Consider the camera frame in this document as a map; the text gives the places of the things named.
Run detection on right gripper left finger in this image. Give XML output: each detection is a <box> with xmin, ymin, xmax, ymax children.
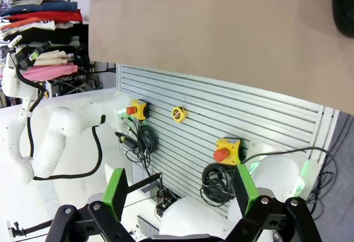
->
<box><xmin>46</xmin><ymin>167</ymin><xmax>133</xmax><ymax>242</ymax></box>

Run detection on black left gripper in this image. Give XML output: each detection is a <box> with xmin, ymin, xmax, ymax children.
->
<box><xmin>15</xmin><ymin>41</ymin><xmax>53</xmax><ymax>69</ymax></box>

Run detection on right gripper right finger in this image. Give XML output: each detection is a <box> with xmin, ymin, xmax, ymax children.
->
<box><xmin>225</xmin><ymin>164</ymin><xmax>323</xmax><ymax>242</ymax></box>

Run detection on black shoe pair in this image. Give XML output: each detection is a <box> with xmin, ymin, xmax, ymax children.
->
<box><xmin>329</xmin><ymin>0</ymin><xmax>354</xmax><ymax>38</ymax></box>

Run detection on cream folded garment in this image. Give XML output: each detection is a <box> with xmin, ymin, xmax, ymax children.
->
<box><xmin>33</xmin><ymin>50</ymin><xmax>71</xmax><ymax>66</ymax></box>

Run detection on pink folded garment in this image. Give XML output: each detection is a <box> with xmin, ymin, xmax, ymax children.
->
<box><xmin>22</xmin><ymin>61</ymin><xmax>79</xmax><ymax>81</ymax></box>

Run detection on white folded garment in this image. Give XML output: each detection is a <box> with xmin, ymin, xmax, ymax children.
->
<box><xmin>0</xmin><ymin>18</ymin><xmax>56</xmax><ymax>39</ymax></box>

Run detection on black folded garment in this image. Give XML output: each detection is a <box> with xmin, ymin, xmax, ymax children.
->
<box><xmin>16</xmin><ymin>28</ymin><xmax>90</xmax><ymax>48</ymax></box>

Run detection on black clamp rod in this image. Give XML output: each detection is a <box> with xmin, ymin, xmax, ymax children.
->
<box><xmin>126</xmin><ymin>172</ymin><xmax>164</xmax><ymax>196</ymax></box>

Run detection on red folded garment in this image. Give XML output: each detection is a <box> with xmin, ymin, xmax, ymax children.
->
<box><xmin>5</xmin><ymin>9</ymin><xmax>83</xmax><ymax>24</ymax></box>

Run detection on navy folded garment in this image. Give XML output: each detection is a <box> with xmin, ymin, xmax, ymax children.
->
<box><xmin>1</xmin><ymin>0</ymin><xmax>79</xmax><ymax>15</ymax></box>

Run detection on grey keyboard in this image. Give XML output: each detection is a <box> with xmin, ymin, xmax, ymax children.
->
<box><xmin>137</xmin><ymin>214</ymin><xmax>160</xmax><ymax>237</ymax></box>

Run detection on yellow emergency stop box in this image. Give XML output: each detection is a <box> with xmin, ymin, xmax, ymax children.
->
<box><xmin>213</xmin><ymin>138</ymin><xmax>244</xmax><ymax>166</ymax></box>
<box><xmin>126</xmin><ymin>99</ymin><xmax>152</xmax><ymax>121</ymax></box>

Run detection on black connector device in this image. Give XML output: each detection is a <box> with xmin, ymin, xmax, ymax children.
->
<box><xmin>155</xmin><ymin>188</ymin><xmax>182</xmax><ymax>218</ymax></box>

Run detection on black power adapter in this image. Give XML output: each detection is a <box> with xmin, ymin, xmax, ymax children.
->
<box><xmin>115</xmin><ymin>131</ymin><xmax>138</xmax><ymax>148</ymax></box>

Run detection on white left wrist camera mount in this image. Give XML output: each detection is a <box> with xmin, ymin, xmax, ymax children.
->
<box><xmin>8</xmin><ymin>35</ymin><xmax>23</xmax><ymax>50</ymax></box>

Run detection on coiled black cable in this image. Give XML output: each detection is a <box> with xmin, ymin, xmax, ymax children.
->
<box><xmin>200</xmin><ymin>162</ymin><xmax>239</xmax><ymax>207</ymax></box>

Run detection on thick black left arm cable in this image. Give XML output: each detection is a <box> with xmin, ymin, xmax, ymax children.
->
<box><xmin>15</xmin><ymin>65</ymin><xmax>107</xmax><ymax>181</ymax></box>

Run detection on hanging black cable bundle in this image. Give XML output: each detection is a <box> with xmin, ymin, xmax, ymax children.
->
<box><xmin>126</xmin><ymin>122</ymin><xmax>159</xmax><ymax>176</ymax></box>

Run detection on black action camera mount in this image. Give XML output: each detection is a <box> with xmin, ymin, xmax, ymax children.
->
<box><xmin>5</xmin><ymin>219</ymin><xmax>53</xmax><ymax>239</ymax></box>

